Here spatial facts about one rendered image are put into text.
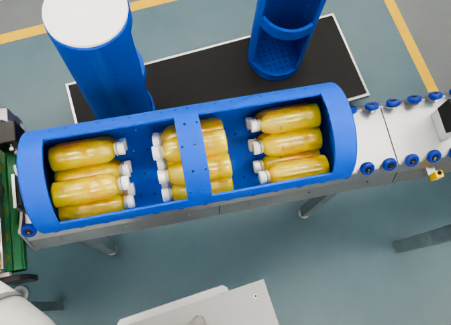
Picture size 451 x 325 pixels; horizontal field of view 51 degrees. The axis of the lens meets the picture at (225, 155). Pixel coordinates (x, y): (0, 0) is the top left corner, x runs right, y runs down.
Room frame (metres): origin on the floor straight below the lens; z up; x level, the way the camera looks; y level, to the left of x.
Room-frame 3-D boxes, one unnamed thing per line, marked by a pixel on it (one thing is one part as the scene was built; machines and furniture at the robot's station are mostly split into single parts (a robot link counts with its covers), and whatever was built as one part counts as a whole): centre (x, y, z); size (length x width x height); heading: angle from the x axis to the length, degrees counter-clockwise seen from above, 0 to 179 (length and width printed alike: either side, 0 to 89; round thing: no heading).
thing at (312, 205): (0.50, -0.44, 0.31); 0.06 x 0.06 x 0.63; 20
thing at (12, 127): (0.39, 0.68, 0.95); 0.10 x 0.07 x 0.10; 20
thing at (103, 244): (0.17, 0.48, 0.31); 0.06 x 0.06 x 0.63; 20
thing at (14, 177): (0.22, 0.57, 0.99); 0.10 x 0.02 x 0.12; 20
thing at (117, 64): (0.84, 0.52, 0.59); 0.28 x 0.28 x 0.88
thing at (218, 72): (1.05, 0.08, 0.07); 1.50 x 0.52 x 0.15; 116
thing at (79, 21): (0.84, 0.52, 1.03); 0.28 x 0.28 x 0.01
